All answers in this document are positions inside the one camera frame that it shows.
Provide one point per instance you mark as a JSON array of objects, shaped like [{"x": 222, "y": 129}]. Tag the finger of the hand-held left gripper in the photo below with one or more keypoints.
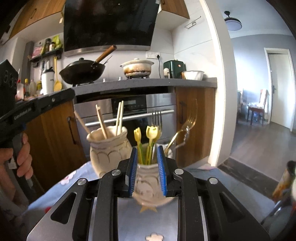
[{"x": 57, "y": 98}]

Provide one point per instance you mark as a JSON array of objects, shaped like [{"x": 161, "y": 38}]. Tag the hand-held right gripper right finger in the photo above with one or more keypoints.
[{"x": 161, "y": 173}]

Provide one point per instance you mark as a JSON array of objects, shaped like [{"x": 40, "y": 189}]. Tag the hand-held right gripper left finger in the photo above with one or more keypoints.
[{"x": 131, "y": 173}]

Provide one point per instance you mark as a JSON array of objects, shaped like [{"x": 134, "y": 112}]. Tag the white floral ceramic utensil holder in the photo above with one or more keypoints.
[{"x": 106, "y": 150}]

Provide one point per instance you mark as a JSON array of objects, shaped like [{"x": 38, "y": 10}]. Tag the silver metal fork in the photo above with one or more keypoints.
[{"x": 156, "y": 125}]

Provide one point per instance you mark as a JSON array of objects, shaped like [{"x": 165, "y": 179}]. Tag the gold metal fork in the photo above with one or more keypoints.
[{"x": 190, "y": 124}]

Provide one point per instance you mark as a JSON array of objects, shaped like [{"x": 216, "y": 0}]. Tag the person's left hand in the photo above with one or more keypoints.
[{"x": 23, "y": 157}]

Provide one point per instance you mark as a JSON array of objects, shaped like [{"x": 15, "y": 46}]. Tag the yellow plastic spatula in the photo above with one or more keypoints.
[{"x": 57, "y": 84}]

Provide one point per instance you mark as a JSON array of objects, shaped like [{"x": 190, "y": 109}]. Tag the white insulated tumbler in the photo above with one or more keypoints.
[{"x": 47, "y": 82}]

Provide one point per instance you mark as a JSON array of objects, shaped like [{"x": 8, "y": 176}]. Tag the yellow cap condiment bottle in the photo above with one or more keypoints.
[{"x": 26, "y": 89}]

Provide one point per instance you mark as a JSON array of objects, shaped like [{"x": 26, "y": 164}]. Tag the stainless built-in oven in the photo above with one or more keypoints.
[{"x": 92, "y": 111}]

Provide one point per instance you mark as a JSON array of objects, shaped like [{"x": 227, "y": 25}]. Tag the pink snack packet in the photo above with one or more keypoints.
[{"x": 38, "y": 51}]

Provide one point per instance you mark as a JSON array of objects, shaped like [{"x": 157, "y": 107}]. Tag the dark glass bottle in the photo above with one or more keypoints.
[{"x": 47, "y": 45}]

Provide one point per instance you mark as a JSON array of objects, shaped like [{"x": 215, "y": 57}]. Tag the green snack packet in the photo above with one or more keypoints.
[{"x": 56, "y": 41}]

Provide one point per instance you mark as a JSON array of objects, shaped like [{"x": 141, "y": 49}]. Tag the blue cartoon printed cloth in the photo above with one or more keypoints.
[{"x": 64, "y": 183}]

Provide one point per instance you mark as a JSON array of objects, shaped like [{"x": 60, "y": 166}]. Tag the grey kitchen countertop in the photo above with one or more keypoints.
[{"x": 138, "y": 84}]

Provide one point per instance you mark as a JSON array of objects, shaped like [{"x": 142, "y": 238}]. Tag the white clay cooking pot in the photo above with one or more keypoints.
[{"x": 136, "y": 67}]

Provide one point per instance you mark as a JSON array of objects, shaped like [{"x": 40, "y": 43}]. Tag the black range hood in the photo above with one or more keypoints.
[{"x": 108, "y": 25}]

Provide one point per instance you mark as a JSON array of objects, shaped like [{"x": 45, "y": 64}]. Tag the white bowl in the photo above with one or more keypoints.
[{"x": 193, "y": 75}]

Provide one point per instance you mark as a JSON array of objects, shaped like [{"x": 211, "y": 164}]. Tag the green kitchen appliance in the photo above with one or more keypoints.
[{"x": 175, "y": 68}]

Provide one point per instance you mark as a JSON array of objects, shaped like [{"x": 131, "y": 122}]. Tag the wooden chair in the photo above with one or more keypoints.
[{"x": 254, "y": 110}]

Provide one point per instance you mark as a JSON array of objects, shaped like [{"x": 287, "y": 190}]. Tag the white garment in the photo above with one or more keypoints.
[{"x": 264, "y": 99}]

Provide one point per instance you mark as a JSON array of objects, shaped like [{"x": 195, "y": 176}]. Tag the white door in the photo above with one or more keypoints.
[{"x": 281, "y": 92}]

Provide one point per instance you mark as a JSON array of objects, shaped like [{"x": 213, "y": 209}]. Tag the round ceiling lamp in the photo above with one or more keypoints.
[{"x": 233, "y": 23}]

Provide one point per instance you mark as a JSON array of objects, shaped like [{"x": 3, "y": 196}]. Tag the black wall shelf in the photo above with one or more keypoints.
[{"x": 46, "y": 55}]

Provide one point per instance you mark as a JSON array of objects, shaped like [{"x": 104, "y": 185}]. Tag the grey wall pipe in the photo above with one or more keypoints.
[{"x": 29, "y": 60}]

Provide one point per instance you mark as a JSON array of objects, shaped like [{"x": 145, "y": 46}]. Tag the wooden wall cabinet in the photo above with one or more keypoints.
[
  {"x": 175, "y": 8},
  {"x": 37, "y": 16}
]

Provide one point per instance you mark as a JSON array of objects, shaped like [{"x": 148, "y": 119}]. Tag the white wall socket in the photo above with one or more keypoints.
[{"x": 152, "y": 55}]

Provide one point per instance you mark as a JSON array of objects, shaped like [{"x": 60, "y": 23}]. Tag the metal wall rail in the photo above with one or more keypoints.
[{"x": 193, "y": 22}]

